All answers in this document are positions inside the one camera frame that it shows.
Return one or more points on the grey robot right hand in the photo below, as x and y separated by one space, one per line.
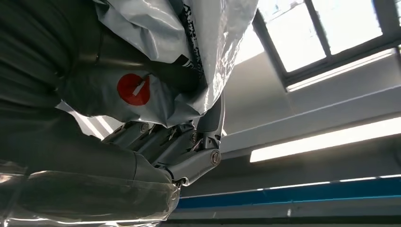
78 163

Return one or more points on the long ceiling light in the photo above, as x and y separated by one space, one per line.
329 137

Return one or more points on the window with dark frame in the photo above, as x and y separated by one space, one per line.
297 37

